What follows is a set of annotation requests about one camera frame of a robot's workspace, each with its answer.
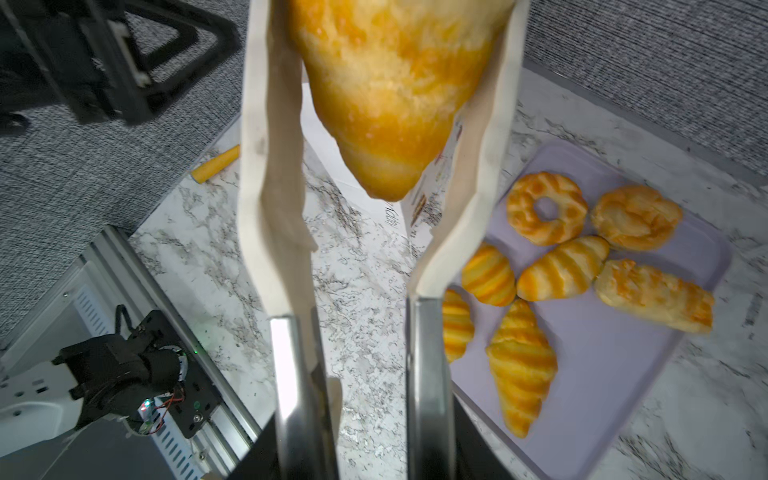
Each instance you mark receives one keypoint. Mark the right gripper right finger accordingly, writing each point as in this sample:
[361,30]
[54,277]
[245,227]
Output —
[474,458]

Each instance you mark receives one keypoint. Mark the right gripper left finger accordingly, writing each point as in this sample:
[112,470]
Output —
[261,462]

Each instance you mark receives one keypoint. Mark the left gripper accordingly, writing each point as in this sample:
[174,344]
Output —
[90,62]

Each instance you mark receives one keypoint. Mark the large fake croissant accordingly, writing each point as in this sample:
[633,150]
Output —
[523,366]
[388,77]

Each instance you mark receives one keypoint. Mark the striped fake bun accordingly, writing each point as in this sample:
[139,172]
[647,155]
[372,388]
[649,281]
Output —
[458,328]
[489,277]

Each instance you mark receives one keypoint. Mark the white and steel tongs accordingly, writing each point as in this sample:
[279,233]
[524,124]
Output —
[276,247]

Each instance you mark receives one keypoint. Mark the small striped fake croissant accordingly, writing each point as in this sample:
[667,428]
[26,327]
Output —
[565,272]

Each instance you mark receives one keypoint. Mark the oblong flaky fake bread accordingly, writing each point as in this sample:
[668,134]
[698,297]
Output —
[651,294]

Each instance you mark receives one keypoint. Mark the round twisted fake bun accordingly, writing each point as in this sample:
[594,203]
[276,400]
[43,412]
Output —
[636,218]

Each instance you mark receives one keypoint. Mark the yellow toy shovel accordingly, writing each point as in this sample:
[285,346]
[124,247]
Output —
[212,167]

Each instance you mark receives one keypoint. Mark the lilac plastic tray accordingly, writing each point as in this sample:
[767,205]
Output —
[607,360]

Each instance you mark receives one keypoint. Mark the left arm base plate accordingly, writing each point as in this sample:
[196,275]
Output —
[114,375]

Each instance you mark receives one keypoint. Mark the aluminium front rail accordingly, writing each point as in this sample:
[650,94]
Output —
[106,290]

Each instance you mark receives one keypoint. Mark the ring-shaped fake bread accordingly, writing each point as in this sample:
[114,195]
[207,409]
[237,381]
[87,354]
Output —
[546,208]

